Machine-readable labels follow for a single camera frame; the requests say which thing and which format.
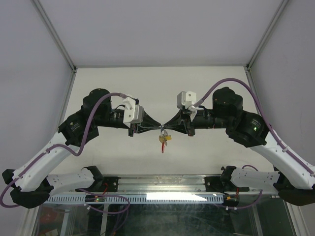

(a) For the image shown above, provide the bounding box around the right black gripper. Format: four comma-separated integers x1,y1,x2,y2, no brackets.
163,109,232,137

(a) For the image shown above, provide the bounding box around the red silver carabiner keyring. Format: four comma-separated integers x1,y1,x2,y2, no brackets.
160,129,169,153

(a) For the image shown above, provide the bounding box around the yellow key tag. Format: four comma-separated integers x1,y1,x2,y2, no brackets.
158,135,172,143

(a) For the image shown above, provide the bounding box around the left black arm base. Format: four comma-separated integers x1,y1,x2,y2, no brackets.
83,166,120,193

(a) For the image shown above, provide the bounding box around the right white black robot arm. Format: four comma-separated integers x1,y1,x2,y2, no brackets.
162,87,315,206

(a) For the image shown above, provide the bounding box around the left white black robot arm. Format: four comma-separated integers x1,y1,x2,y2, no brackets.
0,88,161,208

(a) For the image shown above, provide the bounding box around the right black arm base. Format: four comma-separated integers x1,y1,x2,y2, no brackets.
204,166,238,195

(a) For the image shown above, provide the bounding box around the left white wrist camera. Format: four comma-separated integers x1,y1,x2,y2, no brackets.
123,96,144,128

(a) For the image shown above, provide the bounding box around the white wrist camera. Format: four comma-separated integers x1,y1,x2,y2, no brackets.
123,96,144,128
176,91,203,119

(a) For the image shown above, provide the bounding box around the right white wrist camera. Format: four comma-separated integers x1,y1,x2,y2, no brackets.
176,91,203,119

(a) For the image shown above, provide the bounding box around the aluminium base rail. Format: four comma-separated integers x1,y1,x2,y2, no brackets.
46,174,292,195

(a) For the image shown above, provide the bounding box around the white slotted cable duct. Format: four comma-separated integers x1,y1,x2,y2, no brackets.
45,192,224,205

